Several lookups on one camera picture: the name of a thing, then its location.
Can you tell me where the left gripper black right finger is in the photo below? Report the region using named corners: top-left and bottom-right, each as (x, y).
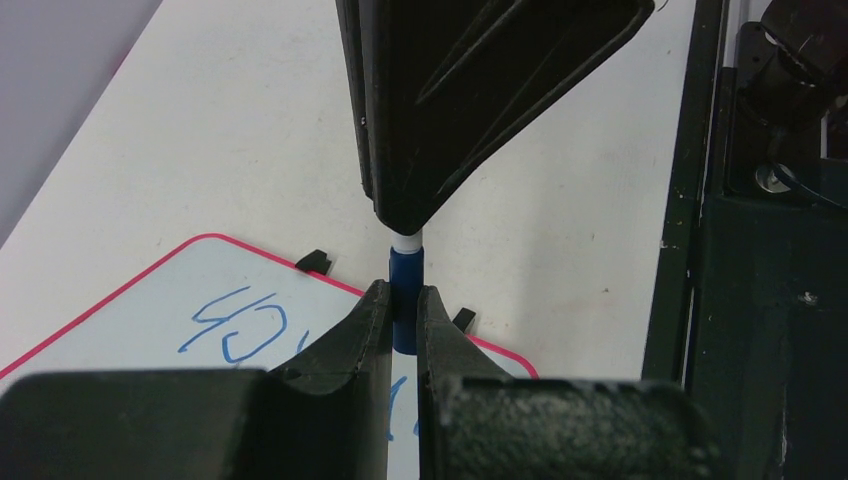
top-left (417, 286), bottom-right (719, 479)

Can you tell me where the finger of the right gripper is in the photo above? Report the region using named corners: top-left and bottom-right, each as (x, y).
top-left (335, 0), bottom-right (373, 199)
top-left (360, 1), bottom-right (654, 235)

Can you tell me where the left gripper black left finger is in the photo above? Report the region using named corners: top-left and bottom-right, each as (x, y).
top-left (1, 280), bottom-right (392, 479)

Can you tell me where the pink-framed whiteboard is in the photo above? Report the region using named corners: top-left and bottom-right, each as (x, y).
top-left (0, 233), bottom-right (539, 480)

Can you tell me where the blue marker cap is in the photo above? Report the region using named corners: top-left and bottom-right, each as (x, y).
top-left (389, 248), bottom-right (424, 355)

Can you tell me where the white marker pen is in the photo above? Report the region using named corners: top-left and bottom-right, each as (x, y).
top-left (390, 230), bottom-right (423, 255)

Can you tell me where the black whiteboard clip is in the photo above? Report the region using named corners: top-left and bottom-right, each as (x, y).
top-left (452, 307), bottom-right (477, 334)
top-left (295, 249), bottom-right (332, 276)

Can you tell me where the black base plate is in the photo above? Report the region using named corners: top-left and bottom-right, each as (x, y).
top-left (642, 1), bottom-right (847, 479)

